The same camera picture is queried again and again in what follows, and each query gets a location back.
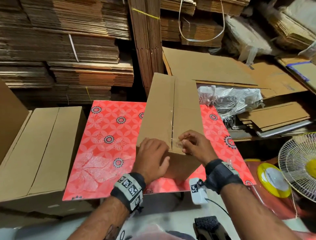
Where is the white woven sack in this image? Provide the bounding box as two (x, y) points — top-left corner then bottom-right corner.
(197, 85), (263, 122)

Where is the wall of cardboard stacks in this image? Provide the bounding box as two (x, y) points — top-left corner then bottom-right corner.
(0, 0), (316, 107)

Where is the person's right hand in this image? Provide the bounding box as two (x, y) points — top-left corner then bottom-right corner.
(178, 130), (219, 166)

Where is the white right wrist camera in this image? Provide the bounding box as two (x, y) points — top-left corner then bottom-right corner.
(189, 177), (209, 205)

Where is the person's left forearm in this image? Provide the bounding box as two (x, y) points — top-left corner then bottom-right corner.
(66, 195), (130, 240)

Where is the blue-edged cardboard sheet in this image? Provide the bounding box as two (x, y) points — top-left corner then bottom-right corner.
(276, 54), (316, 95)

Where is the red patterned table cloth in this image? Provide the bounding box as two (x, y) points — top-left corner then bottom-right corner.
(62, 100), (257, 201)

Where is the white wire-guard fan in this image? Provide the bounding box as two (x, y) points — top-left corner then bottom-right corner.
(278, 133), (316, 203)

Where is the person's left hand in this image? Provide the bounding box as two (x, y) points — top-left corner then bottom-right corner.
(132, 137), (171, 186)

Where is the low pile of cardboard sheets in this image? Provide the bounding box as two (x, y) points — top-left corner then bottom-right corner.
(237, 101), (314, 139)

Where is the yellow-tied cardboard bundle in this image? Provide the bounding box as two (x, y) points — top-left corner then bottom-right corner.
(127, 0), (165, 97)

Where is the white plastic strap loop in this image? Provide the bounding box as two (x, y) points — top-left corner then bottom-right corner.
(178, 0), (226, 43)

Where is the white plastic sack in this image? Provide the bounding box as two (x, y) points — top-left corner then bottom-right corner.
(224, 15), (275, 65)

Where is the person's right forearm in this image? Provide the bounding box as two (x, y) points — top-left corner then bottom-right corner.
(220, 183), (302, 240)

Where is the red plastic stool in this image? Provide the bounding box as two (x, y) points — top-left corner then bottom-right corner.
(244, 158), (316, 221)

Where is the black right camera cable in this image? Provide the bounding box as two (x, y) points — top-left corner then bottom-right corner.
(205, 197), (233, 218)

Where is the yellow round disc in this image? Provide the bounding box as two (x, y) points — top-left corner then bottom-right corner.
(257, 162), (293, 199)

